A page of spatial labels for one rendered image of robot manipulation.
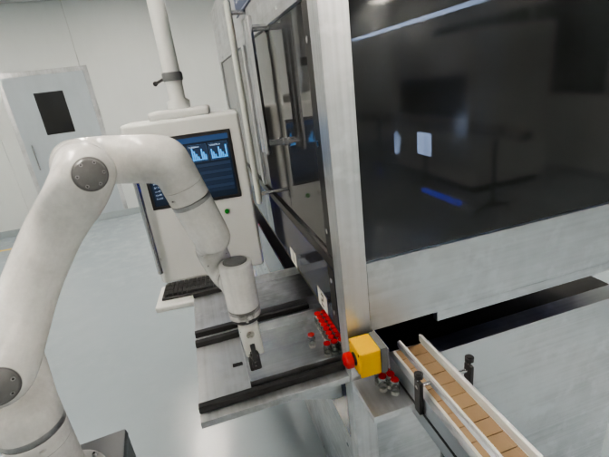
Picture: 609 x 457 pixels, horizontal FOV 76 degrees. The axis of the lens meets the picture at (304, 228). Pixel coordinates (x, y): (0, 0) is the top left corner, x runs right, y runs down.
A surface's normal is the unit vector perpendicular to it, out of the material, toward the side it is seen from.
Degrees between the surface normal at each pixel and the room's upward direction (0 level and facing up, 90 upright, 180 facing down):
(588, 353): 90
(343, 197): 90
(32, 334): 75
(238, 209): 90
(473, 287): 90
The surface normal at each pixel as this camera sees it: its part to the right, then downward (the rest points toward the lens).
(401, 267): 0.29, 0.31
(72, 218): 0.25, 0.74
